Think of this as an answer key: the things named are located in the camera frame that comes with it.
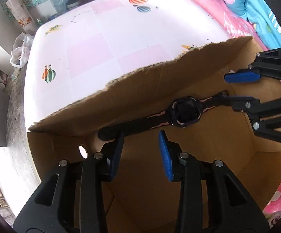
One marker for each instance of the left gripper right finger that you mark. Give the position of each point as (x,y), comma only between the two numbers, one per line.
(180,166)

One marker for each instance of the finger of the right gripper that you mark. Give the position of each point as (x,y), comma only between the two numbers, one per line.
(242,76)
(240,103)

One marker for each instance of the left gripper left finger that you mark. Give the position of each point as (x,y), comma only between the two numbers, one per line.
(99,167)

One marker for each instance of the pink strap smart watch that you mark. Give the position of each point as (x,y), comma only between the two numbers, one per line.
(181,113)

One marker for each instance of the pink floral bedsheet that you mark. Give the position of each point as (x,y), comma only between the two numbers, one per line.
(235,27)

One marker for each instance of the brown cardboard box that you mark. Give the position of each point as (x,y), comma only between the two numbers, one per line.
(140,198)

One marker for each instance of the white plastic bag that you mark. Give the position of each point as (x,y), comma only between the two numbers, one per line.
(21,50)

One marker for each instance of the black waste bin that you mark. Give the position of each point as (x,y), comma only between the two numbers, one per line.
(72,4)

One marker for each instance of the rolled floral paper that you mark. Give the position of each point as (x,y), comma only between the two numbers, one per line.
(22,16)

